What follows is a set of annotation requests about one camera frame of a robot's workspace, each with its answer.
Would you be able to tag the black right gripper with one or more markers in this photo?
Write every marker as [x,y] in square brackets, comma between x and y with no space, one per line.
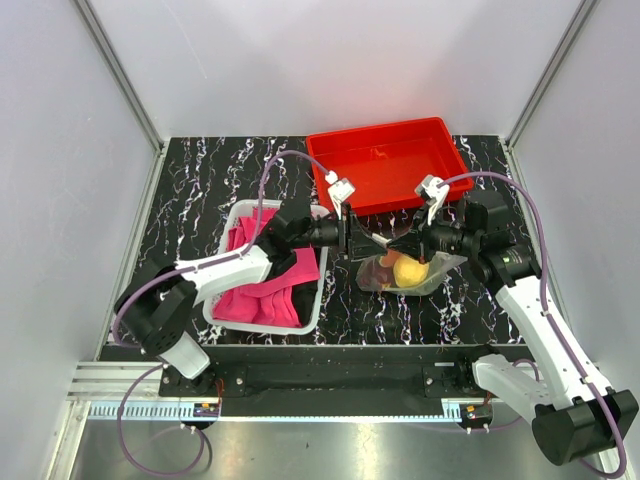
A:
[415,243]

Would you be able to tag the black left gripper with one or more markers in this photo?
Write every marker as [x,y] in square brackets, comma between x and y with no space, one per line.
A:
[356,241]

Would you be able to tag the clear zip top bag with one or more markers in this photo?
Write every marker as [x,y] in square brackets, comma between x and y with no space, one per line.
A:
[439,267]

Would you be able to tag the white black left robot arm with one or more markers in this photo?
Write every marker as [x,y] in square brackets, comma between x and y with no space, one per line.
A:
[155,306]

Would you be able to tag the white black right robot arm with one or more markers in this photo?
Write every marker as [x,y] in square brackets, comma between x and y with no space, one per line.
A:
[573,412]

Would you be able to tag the yellow fake fruit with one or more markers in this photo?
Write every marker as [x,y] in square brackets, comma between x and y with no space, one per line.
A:
[409,273]

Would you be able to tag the red fake food piece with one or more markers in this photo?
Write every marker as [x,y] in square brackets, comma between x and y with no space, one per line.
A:
[376,273]

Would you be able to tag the black cloth in basket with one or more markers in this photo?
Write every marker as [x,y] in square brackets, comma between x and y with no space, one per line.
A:
[303,298]

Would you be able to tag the red plastic tray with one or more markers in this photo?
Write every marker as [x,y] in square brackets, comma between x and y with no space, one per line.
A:
[386,162]

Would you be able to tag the white perforated plastic basket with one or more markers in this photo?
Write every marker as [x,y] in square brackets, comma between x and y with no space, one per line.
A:
[242,218]

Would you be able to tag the pink cloth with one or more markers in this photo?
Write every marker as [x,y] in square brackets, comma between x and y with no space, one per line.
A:
[269,303]

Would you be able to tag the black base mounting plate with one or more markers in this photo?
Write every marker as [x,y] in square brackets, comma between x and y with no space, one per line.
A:
[391,382]

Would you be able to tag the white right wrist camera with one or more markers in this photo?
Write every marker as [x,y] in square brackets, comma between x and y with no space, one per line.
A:
[434,192]

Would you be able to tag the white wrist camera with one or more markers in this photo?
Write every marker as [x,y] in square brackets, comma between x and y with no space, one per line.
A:
[339,191]
[434,192]

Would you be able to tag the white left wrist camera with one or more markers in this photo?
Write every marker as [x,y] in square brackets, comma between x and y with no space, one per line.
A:
[339,191]

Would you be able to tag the aluminium frame rail right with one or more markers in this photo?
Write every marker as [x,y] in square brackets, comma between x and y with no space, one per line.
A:
[561,52]

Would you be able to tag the aluminium frame rail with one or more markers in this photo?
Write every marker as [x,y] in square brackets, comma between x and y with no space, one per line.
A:
[104,46]
[561,52]

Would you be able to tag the aluminium frame rail left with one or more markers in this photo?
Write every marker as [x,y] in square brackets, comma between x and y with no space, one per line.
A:
[104,46]

